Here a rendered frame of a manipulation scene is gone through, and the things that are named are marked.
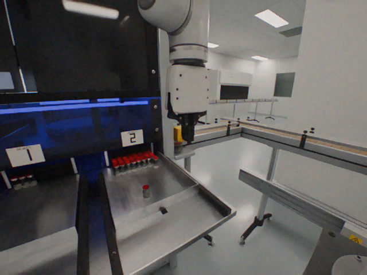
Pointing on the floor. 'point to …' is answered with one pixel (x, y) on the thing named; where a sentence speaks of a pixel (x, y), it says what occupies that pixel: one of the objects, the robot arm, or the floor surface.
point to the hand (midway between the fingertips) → (187, 132)
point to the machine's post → (167, 146)
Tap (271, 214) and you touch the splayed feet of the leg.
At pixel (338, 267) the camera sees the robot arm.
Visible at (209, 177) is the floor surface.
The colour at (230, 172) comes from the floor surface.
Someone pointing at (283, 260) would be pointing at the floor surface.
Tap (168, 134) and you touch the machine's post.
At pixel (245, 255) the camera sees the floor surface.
